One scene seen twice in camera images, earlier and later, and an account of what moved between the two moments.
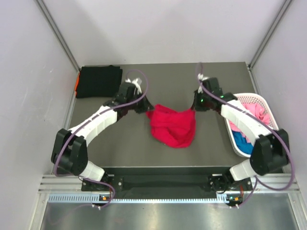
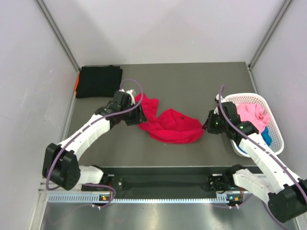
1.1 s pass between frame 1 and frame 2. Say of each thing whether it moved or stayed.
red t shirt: moved
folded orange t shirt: stayed
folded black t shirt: stayed
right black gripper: moved
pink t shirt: stayed
